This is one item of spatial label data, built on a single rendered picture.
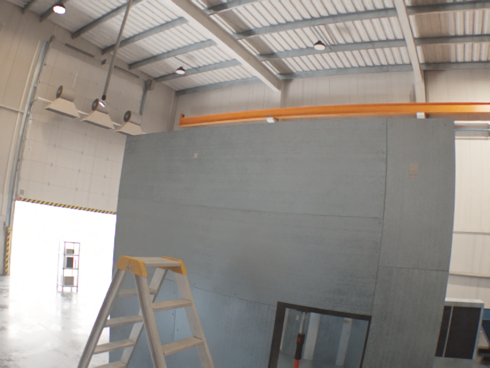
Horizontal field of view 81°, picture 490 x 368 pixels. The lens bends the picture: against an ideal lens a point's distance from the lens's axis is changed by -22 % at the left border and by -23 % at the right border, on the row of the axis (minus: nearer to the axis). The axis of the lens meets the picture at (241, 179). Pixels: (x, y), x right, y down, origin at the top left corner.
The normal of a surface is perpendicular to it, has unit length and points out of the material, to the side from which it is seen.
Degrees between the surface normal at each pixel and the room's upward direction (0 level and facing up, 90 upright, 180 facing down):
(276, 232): 90
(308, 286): 90
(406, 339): 90
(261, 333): 90
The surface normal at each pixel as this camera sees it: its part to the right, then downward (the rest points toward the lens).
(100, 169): 0.83, 0.02
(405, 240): -0.54, -0.16
